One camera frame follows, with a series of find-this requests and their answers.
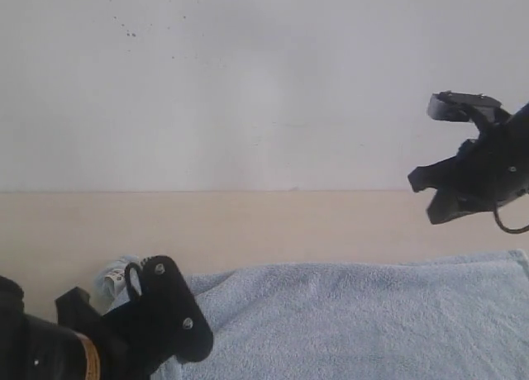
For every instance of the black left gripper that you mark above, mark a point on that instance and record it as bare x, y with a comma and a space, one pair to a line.
160, 320

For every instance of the light blue terry towel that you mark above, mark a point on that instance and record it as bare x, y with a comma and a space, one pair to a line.
462, 317

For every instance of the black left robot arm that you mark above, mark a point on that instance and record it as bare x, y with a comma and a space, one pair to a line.
32, 348

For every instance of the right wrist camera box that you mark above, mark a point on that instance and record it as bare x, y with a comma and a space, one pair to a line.
484, 111

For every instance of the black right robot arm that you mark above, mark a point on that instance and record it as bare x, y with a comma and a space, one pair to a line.
521, 117

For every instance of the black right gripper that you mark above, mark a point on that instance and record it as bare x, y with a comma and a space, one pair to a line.
491, 168

